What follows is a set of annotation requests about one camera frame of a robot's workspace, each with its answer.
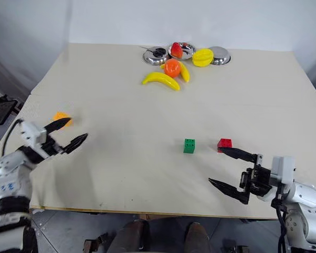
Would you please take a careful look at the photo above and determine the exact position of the red cube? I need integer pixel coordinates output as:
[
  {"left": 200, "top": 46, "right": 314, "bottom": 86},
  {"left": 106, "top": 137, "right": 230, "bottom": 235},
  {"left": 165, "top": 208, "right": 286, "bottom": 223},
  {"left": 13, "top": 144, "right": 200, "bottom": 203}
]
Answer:
[{"left": 217, "top": 138, "right": 233, "bottom": 153}]

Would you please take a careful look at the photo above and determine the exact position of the yellow ridged toy fruit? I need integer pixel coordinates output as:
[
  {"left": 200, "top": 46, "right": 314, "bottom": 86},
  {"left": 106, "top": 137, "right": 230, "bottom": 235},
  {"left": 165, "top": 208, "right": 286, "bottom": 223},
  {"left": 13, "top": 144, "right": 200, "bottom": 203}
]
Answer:
[{"left": 191, "top": 48, "right": 215, "bottom": 67}]

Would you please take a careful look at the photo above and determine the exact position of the orange cube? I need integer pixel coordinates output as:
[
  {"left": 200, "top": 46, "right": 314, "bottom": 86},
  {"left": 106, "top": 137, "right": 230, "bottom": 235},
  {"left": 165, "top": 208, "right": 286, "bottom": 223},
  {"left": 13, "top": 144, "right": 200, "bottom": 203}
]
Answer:
[{"left": 52, "top": 111, "right": 74, "bottom": 128}]

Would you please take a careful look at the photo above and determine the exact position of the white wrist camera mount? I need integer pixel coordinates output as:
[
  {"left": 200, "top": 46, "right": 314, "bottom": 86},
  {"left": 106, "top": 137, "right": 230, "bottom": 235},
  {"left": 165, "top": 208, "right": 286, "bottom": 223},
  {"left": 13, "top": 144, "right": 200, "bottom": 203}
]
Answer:
[
  {"left": 19, "top": 121, "right": 47, "bottom": 145},
  {"left": 269, "top": 155, "right": 297, "bottom": 185}
]

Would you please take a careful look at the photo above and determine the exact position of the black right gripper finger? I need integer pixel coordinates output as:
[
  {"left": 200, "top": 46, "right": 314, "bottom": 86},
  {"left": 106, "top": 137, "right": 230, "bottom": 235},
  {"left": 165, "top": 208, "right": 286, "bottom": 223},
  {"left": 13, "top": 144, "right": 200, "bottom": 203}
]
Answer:
[
  {"left": 218, "top": 147, "right": 263, "bottom": 166},
  {"left": 208, "top": 178, "right": 251, "bottom": 206}
]

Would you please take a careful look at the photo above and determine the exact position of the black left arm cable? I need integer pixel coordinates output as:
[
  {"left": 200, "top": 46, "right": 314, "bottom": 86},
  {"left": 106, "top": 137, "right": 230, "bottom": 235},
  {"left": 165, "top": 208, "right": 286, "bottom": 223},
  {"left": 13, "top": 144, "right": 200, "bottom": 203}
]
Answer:
[{"left": 2, "top": 118, "right": 24, "bottom": 157}]

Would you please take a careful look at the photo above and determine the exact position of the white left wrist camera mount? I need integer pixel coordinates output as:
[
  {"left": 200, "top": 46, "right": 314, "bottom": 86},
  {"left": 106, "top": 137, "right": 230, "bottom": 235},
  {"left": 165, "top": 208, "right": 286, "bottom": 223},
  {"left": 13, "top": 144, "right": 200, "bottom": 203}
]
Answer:
[{"left": 19, "top": 121, "right": 47, "bottom": 145}]

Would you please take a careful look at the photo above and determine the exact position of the orange toy fruit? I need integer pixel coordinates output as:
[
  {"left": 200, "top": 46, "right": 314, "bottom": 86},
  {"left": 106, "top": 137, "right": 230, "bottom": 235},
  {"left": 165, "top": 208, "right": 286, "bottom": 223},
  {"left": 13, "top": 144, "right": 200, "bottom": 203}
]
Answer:
[{"left": 164, "top": 59, "right": 182, "bottom": 79}]

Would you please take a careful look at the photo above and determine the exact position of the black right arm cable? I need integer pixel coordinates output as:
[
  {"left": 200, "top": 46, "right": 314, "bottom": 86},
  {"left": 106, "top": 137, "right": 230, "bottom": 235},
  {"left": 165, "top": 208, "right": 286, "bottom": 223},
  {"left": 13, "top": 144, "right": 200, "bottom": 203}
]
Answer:
[{"left": 271, "top": 193, "right": 290, "bottom": 253}]

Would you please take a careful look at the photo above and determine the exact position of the green cube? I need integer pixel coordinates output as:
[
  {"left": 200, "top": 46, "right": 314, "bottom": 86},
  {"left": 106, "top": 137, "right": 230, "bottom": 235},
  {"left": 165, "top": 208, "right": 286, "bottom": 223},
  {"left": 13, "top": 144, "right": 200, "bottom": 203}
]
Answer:
[{"left": 183, "top": 138, "right": 196, "bottom": 154}]

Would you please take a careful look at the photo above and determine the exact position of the red toy strawberry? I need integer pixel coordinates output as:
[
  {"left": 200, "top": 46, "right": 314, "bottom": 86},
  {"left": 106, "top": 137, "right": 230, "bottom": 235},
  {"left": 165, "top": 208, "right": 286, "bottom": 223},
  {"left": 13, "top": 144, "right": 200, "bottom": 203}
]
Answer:
[{"left": 170, "top": 42, "right": 184, "bottom": 59}]

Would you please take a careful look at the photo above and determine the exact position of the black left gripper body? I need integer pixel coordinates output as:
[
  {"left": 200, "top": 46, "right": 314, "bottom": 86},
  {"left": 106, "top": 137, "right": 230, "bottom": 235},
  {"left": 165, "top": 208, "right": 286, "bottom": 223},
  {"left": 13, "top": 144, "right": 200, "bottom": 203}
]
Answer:
[{"left": 39, "top": 136, "right": 65, "bottom": 159}]

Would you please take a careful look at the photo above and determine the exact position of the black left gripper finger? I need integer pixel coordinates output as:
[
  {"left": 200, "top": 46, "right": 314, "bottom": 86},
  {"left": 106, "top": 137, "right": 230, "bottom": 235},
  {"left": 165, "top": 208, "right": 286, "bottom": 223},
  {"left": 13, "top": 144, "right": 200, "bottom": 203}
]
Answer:
[
  {"left": 60, "top": 133, "right": 89, "bottom": 155},
  {"left": 44, "top": 117, "right": 72, "bottom": 135}
]

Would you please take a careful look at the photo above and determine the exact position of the black stand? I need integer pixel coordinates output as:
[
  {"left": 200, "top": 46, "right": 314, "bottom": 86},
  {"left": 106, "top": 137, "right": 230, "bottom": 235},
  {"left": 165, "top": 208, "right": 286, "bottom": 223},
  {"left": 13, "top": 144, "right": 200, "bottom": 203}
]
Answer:
[{"left": 0, "top": 89, "right": 23, "bottom": 127}]

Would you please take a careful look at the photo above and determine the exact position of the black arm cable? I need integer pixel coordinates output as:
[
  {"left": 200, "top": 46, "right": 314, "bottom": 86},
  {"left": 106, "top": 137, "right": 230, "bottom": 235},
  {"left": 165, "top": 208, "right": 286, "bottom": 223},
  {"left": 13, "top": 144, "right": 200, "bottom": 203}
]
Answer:
[
  {"left": 2, "top": 118, "right": 24, "bottom": 157},
  {"left": 271, "top": 193, "right": 290, "bottom": 253}
]

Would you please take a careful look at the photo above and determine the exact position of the small yellow toy banana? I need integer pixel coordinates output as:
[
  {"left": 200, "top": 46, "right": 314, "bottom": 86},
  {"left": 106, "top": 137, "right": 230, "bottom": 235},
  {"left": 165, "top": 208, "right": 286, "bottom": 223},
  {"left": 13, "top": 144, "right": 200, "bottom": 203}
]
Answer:
[{"left": 160, "top": 62, "right": 191, "bottom": 83}]

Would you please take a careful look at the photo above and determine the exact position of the dark rounded shape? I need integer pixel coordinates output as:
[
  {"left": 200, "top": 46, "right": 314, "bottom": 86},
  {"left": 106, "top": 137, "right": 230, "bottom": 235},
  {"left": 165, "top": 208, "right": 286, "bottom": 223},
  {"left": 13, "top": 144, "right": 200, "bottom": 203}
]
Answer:
[
  {"left": 114, "top": 220, "right": 151, "bottom": 253},
  {"left": 184, "top": 222, "right": 210, "bottom": 253}
]

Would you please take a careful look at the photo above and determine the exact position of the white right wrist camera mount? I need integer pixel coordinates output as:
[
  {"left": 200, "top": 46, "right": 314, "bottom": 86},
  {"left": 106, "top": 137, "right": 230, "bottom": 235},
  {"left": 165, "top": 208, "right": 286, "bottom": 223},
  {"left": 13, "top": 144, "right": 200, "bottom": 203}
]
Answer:
[{"left": 269, "top": 155, "right": 297, "bottom": 185}]

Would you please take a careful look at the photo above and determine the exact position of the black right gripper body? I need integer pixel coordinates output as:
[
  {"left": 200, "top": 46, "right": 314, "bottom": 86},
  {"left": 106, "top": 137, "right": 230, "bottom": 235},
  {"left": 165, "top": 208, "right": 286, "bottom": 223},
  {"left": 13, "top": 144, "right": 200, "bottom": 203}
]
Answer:
[{"left": 239, "top": 164, "right": 272, "bottom": 197}]

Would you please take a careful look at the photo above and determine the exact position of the large yellow toy banana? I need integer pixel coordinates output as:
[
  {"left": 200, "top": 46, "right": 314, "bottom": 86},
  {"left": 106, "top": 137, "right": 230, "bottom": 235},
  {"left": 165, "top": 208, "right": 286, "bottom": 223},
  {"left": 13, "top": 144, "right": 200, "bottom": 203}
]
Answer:
[{"left": 141, "top": 72, "right": 181, "bottom": 92}]

